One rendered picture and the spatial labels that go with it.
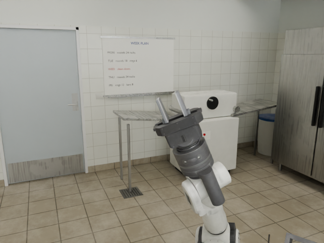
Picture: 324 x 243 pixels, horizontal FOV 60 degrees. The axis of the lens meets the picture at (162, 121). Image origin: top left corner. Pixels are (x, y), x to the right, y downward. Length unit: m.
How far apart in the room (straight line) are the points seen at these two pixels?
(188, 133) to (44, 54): 3.51
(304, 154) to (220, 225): 3.37
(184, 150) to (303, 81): 3.48
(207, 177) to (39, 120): 3.61
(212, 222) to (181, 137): 0.30
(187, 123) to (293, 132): 3.64
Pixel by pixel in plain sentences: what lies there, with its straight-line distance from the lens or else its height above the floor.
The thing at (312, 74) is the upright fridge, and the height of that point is 1.48.
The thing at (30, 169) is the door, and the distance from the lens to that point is 4.35.
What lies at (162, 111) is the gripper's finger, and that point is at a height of 1.60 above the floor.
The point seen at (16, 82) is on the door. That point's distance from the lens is 4.08.
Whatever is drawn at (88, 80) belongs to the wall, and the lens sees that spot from 4.09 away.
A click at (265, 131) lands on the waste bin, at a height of 0.44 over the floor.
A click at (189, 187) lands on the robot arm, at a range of 0.73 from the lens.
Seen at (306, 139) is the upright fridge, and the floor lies 0.65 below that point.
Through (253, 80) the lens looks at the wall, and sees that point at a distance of 5.41.
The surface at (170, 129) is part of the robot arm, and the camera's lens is 0.67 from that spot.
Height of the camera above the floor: 1.74
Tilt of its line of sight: 14 degrees down
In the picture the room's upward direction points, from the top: straight up
